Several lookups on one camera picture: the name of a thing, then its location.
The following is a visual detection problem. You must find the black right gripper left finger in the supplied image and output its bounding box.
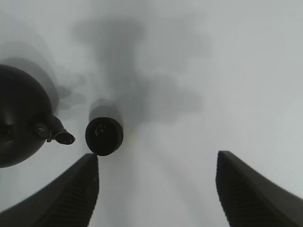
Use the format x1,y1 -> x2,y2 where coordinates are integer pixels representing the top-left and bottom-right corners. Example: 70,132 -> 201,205
0,154 -> 99,227

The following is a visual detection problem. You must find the black round teapot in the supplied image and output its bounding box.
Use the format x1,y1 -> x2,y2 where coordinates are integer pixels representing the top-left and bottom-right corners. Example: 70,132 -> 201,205
0,64 -> 75,168

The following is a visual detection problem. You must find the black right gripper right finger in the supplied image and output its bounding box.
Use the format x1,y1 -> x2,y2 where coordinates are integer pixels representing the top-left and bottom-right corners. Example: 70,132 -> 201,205
215,151 -> 303,227

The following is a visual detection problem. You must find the small black teacup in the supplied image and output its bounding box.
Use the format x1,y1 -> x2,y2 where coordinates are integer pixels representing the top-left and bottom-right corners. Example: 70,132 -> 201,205
85,117 -> 124,156

